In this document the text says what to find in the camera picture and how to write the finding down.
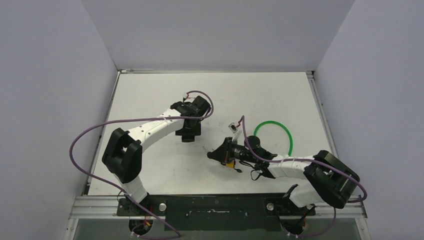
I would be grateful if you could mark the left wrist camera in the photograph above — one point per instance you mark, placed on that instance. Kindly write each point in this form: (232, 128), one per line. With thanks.
(187, 99)

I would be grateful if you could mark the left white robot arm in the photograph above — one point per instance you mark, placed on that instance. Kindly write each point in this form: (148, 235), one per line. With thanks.
(123, 154)

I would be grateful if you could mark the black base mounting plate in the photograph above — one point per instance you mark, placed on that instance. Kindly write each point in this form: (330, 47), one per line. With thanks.
(223, 212)

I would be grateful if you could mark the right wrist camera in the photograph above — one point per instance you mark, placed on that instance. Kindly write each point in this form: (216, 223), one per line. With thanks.
(234, 127)

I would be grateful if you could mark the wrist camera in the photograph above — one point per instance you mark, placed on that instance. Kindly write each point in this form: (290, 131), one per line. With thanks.
(234, 127)
(187, 99)

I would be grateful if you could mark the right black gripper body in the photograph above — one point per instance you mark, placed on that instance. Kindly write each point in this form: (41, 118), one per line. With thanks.
(227, 153)

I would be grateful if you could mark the yellow black padlock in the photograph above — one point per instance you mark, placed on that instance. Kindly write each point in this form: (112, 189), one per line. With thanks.
(230, 164)

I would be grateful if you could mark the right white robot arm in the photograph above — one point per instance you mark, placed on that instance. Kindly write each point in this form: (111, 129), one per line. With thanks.
(328, 180)

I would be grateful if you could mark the black key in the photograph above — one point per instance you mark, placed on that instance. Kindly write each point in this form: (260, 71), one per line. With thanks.
(237, 170)

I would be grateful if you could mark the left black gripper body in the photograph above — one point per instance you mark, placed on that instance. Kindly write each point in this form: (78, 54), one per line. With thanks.
(189, 131)

